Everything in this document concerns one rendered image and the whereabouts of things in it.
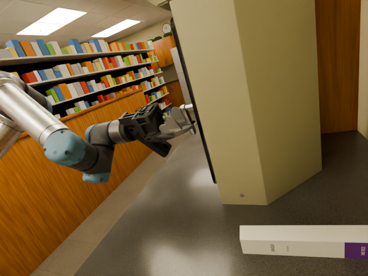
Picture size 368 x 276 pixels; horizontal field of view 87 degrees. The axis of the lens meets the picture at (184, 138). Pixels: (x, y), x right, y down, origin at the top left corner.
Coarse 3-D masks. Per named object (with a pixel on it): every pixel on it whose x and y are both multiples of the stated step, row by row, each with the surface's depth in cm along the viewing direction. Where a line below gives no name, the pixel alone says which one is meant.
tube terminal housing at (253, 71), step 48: (192, 0) 34; (240, 0) 33; (288, 0) 37; (192, 48) 38; (240, 48) 35; (288, 48) 39; (240, 96) 38; (288, 96) 42; (240, 144) 42; (288, 144) 45; (240, 192) 48
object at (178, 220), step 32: (192, 160) 79; (352, 160) 53; (160, 192) 64; (192, 192) 60; (288, 192) 49; (320, 192) 46; (352, 192) 43; (128, 224) 54; (160, 224) 51; (192, 224) 48; (224, 224) 45; (256, 224) 43; (288, 224) 40; (320, 224) 38; (352, 224) 37; (96, 256) 47; (128, 256) 44; (160, 256) 42; (192, 256) 40; (224, 256) 38; (256, 256) 36; (288, 256) 35
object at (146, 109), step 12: (144, 108) 54; (156, 108) 54; (120, 120) 55; (132, 120) 52; (144, 120) 52; (156, 120) 54; (120, 132) 56; (132, 132) 58; (144, 132) 54; (156, 132) 53
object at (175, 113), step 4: (172, 108) 53; (176, 108) 53; (172, 112) 54; (176, 112) 53; (180, 112) 53; (172, 116) 54; (176, 116) 54; (180, 116) 54; (176, 120) 55; (180, 120) 54; (184, 120) 54; (180, 124) 54; (184, 124) 54
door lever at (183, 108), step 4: (180, 108) 49; (184, 108) 48; (188, 108) 48; (192, 108) 48; (184, 112) 49; (188, 112) 50; (184, 116) 50; (188, 116) 50; (188, 120) 50; (192, 120) 52; (188, 124) 51; (192, 128) 52; (192, 132) 52; (196, 132) 53
